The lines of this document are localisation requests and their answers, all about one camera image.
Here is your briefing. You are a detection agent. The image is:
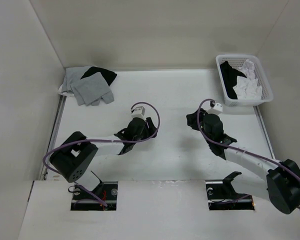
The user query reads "white tank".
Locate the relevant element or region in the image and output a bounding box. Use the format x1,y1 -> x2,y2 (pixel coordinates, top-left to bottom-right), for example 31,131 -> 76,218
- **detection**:
233,76 -> 263,100
238,59 -> 255,80

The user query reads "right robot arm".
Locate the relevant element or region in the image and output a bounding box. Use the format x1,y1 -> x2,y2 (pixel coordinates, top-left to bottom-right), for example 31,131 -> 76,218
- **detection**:
186,108 -> 300,215

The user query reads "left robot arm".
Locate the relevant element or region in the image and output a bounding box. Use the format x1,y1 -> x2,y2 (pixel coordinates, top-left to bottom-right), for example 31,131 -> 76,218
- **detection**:
49,117 -> 158,200

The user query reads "black tank top in basket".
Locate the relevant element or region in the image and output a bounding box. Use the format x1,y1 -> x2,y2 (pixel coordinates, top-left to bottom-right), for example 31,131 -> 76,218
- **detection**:
220,61 -> 246,100

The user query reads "folded black tank top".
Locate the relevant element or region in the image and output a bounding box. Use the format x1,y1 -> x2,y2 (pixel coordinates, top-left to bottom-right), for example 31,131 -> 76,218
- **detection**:
81,66 -> 117,86

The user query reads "crumpled white tank top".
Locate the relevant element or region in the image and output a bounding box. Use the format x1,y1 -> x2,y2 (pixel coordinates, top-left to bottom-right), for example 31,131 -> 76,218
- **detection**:
238,59 -> 255,80

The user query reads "lower grey folded tank top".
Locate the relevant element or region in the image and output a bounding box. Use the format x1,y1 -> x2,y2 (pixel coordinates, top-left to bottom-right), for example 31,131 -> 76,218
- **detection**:
58,66 -> 91,95

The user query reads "white plastic basket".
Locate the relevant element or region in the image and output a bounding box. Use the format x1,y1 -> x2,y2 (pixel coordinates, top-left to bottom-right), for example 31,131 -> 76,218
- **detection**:
215,54 -> 274,107

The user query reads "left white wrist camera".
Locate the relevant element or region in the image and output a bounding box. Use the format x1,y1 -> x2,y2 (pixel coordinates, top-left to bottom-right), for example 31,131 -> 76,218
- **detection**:
131,106 -> 146,120

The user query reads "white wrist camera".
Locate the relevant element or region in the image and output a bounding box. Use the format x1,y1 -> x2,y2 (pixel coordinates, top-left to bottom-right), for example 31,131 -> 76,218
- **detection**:
207,101 -> 223,115
131,106 -> 146,120

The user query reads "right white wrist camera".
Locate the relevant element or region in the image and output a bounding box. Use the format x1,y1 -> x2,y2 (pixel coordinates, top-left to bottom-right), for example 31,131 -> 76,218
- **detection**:
207,101 -> 223,115

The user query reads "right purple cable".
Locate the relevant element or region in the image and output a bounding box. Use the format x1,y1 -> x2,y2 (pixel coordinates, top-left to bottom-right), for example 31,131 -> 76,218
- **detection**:
196,98 -> 300,214

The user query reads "purple cable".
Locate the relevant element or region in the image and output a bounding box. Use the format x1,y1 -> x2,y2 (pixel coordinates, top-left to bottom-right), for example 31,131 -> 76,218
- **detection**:
43,101 -> 161,208
196,98 -> 300,214

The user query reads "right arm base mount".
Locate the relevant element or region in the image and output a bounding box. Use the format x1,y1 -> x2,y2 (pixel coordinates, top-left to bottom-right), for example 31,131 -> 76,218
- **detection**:
205,171 -> 255,211

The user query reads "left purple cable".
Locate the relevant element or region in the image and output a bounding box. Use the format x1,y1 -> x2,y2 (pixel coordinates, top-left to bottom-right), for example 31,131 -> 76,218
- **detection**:
43,101 -> 161,208

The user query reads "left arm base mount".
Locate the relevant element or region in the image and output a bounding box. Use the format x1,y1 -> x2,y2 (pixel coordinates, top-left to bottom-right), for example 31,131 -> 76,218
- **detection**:
68,182 -> 119,212

